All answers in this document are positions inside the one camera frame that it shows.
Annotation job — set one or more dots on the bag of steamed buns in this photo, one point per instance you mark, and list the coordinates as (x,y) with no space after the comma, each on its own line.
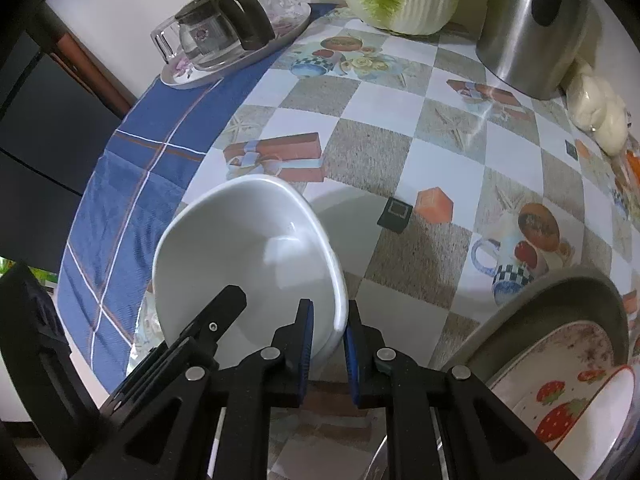
(595,100)

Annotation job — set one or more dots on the checkered plastic table cover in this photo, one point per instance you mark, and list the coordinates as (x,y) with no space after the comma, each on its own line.
(380,110)

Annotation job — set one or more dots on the strawberry print plate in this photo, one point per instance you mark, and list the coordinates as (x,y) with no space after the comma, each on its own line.
(545,355)

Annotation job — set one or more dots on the strawberry print bowl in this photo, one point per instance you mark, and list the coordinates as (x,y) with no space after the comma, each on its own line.
(617,410)

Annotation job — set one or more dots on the plain white bowl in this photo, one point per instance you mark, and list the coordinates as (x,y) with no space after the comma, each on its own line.
(240,240)

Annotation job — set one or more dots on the blue plaid tablecloth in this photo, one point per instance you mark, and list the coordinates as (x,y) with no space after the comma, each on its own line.
(130,185)

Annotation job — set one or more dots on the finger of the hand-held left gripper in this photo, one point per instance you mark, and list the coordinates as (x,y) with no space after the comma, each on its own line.
(215,322)

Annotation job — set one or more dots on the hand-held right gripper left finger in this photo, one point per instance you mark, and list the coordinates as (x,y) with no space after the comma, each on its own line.
(306,355)

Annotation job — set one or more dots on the dark door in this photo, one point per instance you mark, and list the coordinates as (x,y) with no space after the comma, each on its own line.
(40,150)

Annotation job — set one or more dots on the stainless steel thermos jug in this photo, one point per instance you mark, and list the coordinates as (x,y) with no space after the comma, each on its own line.
(520,25)

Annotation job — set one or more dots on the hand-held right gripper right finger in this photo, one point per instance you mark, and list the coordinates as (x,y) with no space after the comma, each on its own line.
(350,360)

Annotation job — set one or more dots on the large stainless steel basin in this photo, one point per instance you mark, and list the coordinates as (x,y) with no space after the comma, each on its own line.
(550,305)

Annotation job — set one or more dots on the floral oval serving tray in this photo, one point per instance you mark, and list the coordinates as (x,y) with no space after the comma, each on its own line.
(200,77)

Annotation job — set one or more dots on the brown wooden door frame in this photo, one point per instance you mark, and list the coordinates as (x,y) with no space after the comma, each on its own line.
(85,55)

